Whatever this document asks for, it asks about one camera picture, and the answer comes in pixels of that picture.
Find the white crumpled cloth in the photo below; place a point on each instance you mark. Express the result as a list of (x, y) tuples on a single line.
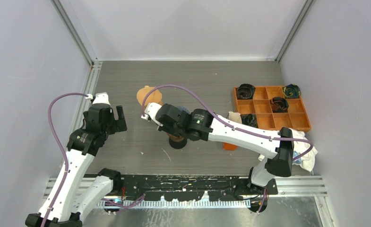
[(307, 153)]

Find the orange wooden compartment tray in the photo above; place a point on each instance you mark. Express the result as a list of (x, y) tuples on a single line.
[(270, 108)]

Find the dark rolled tie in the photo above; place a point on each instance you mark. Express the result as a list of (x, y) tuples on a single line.
[(245, 91)]

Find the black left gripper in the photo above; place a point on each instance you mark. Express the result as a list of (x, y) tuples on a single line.
[(118, 125)]

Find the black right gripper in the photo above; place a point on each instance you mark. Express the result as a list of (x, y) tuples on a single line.
[(162, 127)]

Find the orange coffee filter box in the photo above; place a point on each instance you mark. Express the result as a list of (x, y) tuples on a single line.
[(235, 117)]

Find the green floral rolled tie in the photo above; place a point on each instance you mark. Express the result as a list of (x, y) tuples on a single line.
[(291, 91)]

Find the red and black carafe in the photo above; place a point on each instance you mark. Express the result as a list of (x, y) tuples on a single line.
[(177, 144)]

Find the brown paper coffee filter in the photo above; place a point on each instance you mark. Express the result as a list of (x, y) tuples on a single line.
[(144, 99)]

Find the blue patterned rolled tie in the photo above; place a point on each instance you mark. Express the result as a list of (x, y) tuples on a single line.
[(249, 120)]

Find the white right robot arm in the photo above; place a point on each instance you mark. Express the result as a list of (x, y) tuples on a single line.
[(210, 127)]

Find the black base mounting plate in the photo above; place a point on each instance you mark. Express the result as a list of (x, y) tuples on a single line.
[(189, 187)]

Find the blue glass dripper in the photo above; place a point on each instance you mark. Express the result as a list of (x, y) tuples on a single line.
[(183, 109)]

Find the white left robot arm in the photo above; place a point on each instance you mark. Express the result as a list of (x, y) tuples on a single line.
[(65, 206)]

